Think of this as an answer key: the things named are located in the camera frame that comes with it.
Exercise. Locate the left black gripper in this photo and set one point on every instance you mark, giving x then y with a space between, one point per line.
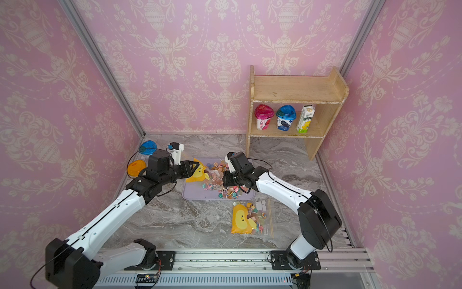
187 168

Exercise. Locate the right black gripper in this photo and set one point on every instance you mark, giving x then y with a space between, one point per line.
227 178

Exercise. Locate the candy ziploc bag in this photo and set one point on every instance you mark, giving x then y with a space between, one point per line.
252 218
210 174

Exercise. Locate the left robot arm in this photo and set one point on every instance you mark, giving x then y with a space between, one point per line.
78 263

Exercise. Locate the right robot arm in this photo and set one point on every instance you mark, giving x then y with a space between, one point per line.
318 218

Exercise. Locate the lilac plastic tray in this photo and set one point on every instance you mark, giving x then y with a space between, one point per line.
200 191

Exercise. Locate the blue lid cup on table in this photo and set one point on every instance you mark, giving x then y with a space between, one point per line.
148 148

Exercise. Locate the orange lid cup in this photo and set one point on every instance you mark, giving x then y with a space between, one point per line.
135 168

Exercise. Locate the pink lid cup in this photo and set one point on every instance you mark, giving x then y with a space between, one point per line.
263 115

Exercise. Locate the blue lid cup on shelf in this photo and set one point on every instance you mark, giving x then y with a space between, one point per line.
285 117

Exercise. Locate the green white carton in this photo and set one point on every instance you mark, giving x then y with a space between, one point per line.
306 116

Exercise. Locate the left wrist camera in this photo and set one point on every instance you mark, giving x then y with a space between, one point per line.
175 149

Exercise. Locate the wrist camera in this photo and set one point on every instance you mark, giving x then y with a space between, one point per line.
175 149
229 163

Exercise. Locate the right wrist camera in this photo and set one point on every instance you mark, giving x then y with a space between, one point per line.
229 163

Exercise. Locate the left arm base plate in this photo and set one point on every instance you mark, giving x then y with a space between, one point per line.
164 261

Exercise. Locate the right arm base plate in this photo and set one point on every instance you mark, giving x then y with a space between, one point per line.
284 260

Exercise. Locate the aluminium rail frame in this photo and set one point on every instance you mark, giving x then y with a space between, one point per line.
248 269

